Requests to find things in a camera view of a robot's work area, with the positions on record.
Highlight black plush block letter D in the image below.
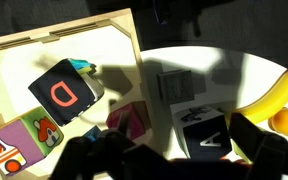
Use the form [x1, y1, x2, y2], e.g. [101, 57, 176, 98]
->
[27, 58, 105, 128]

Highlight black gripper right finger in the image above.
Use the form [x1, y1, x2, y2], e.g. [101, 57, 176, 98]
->
[228, 112, 288, 180]

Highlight yellow toy banana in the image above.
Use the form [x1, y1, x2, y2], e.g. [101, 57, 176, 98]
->
[225, 67, 288, 126]

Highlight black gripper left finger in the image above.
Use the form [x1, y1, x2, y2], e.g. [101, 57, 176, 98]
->
[49, 129, 137, 180]

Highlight small grey cube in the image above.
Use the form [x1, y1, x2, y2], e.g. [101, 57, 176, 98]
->
[156, 69, 196, 105]

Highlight blue block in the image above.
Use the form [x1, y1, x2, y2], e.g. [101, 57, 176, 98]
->
[82, 124, 102, 141]

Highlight pink block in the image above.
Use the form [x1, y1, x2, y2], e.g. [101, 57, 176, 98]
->
[105, 101, 152, 141]

